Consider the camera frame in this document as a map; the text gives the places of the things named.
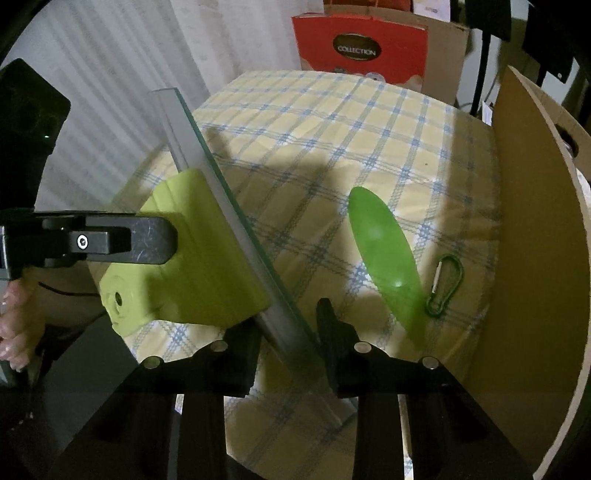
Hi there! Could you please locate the person's left hand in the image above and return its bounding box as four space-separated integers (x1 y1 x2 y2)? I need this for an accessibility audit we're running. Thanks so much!
0 281 47 372

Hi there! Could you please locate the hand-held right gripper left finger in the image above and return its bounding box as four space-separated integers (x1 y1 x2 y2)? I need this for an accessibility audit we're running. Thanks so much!
46 329 263 480

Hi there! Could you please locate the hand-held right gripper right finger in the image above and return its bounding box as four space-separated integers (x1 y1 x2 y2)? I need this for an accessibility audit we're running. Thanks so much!
316 299 532 480

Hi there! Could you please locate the glossy green shoehorn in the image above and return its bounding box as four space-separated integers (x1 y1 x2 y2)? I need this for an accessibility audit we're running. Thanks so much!
347 186 428 344

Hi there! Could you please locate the brown cardboard box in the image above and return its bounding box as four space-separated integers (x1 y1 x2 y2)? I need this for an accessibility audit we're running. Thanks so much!
323 4 471 107

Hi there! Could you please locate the black cable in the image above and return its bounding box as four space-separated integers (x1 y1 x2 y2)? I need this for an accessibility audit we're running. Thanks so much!
37 281 100 297

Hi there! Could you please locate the small white box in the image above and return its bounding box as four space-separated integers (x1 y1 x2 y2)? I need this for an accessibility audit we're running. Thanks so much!
412 0 451 21

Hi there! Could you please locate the red gift box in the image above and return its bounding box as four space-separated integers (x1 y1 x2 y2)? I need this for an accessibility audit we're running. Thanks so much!
291 13 429 90

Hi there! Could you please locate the black metal stand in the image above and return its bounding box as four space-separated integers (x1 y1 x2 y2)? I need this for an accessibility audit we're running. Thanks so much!
468 28 492 116

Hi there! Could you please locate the yellow checked tablecloth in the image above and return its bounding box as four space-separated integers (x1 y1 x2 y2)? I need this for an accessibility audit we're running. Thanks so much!
99 69 502 480

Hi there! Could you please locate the green carabiner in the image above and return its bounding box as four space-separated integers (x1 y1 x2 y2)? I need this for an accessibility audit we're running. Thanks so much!
425 254 463 318

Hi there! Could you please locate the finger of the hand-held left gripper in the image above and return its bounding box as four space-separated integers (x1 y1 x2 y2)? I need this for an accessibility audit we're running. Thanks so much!
9 210 178 269

